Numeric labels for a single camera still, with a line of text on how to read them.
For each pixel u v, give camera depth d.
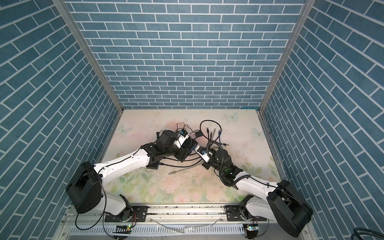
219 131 1.07
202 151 0.68
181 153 0.73
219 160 0.64
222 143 0.99
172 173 0.87
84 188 0.42
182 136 0.73
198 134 1.05
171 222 0.72
